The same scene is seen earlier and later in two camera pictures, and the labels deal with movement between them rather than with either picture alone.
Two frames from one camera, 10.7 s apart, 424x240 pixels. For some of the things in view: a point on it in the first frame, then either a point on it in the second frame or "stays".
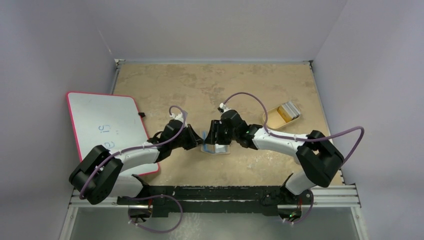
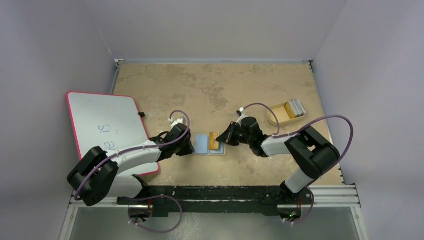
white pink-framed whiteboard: (114, 121) stays
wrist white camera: (225, 108) -> (243, 113)
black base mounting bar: (268, 199) stays
